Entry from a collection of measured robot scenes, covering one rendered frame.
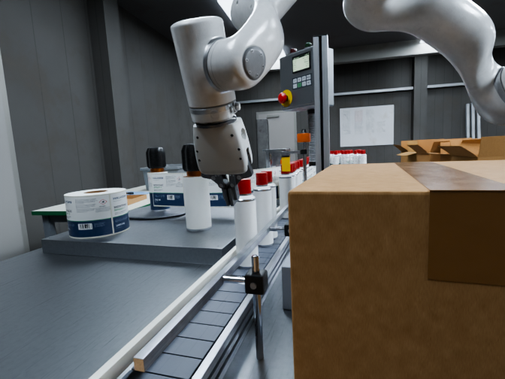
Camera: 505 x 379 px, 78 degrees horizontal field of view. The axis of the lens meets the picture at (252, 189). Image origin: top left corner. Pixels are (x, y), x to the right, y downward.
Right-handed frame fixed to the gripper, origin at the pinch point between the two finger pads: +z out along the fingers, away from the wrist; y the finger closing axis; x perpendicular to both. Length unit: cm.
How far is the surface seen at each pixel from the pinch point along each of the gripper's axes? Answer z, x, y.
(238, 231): 11.0, -2.3, 1.0
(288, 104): -3, -60, -3
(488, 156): 66, -169, -110
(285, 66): -16, -65, -2
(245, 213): 6.9, -3.7, -0.9
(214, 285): 2.8, 22.1, -4.4
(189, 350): 9.0, 28.4, -1.7
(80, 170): 90, -224, 289
